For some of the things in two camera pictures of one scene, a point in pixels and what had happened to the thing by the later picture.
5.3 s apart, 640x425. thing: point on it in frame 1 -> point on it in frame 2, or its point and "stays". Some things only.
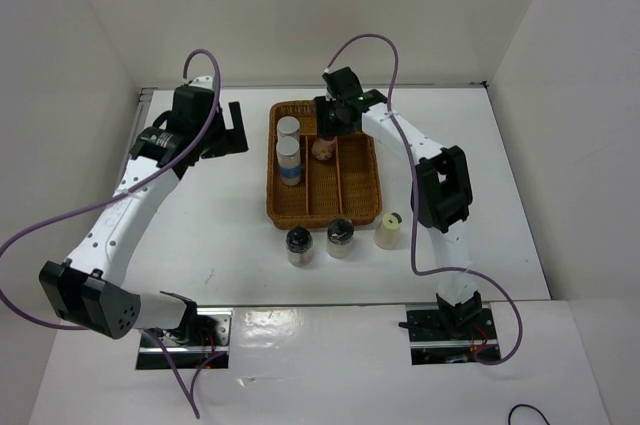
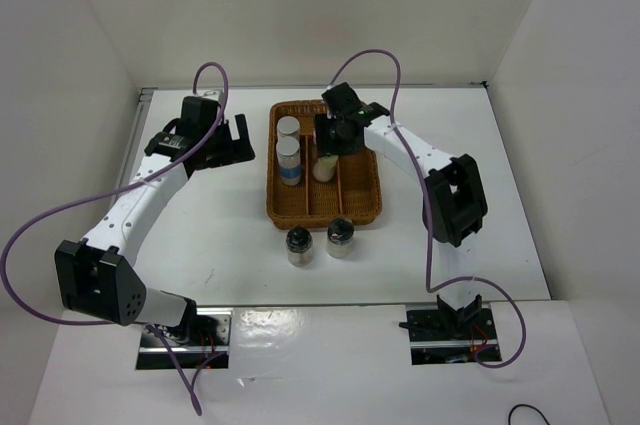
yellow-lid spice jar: x=387 y=235 -> x=324 y=169
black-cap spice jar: x=340 y=235 stays
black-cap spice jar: x=299 y=246 stays
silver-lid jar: x=288 y=126 stays
